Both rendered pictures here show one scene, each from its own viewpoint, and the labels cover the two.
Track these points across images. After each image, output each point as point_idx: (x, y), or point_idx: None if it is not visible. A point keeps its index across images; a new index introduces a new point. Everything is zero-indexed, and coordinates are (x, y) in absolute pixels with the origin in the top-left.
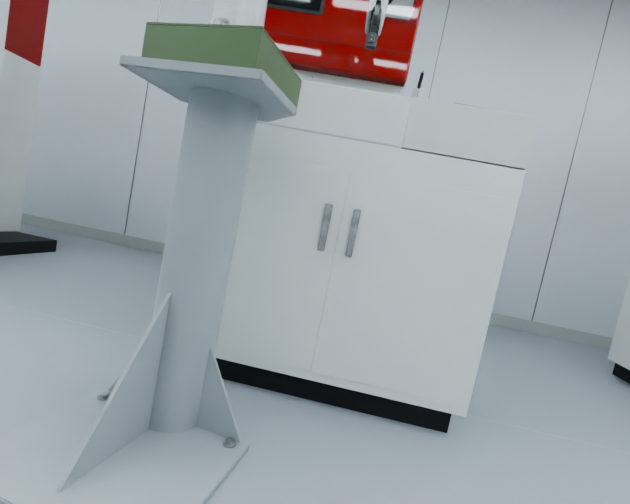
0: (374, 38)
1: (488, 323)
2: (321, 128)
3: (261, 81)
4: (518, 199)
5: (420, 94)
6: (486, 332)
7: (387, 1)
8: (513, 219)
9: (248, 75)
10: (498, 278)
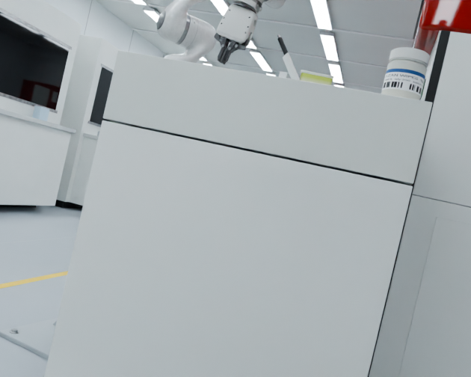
0: (219, 53)
1: (55, 328)
2: None
3: (98, 136)
4: (93, 158)
5: (287, 61)
6: (52, 340)
7: (229, 15)
8: (87, 185)
9: None
10: (69, 265)
